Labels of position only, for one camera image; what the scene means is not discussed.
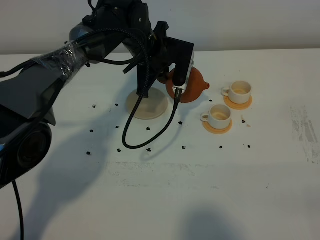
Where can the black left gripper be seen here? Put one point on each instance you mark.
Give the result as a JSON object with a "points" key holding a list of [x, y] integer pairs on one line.
{"points": [[164, 54]]}

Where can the brown clay teapot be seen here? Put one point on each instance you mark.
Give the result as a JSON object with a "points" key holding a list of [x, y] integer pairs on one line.
{"points": [[196, 85]]}

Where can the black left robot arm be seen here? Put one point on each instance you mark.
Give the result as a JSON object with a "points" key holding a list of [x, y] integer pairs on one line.
{"points": [[117, 32]]}

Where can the beige round teapot saucer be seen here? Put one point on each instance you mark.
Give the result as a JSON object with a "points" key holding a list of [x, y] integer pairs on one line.
{"points": [[151, 107]]}

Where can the near orange round coaster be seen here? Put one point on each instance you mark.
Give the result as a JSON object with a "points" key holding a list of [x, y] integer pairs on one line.
{"points": [[215, 131]]}

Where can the orange round coaster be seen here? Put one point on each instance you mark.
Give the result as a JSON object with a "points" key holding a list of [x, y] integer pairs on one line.
{"points": [[215, 131], [236, 106]]}

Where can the near white teacup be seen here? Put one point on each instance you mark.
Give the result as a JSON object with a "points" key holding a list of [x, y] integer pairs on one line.
{"points": [[218, 117]]}

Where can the white teacup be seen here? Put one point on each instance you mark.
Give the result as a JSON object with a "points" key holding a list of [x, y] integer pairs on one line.
{"points": [[218, 117], [239, 92]]}

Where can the far white teacup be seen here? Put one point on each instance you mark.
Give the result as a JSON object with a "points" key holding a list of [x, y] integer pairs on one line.
{"points": [[239, 92]]}

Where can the far orange round coaster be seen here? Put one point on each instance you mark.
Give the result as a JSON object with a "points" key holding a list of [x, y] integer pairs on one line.
{"points": [[236, 106]]}

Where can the grey wrist depth camera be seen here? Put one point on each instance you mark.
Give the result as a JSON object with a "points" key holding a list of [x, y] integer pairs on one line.
{"points": [[186, 79]]}

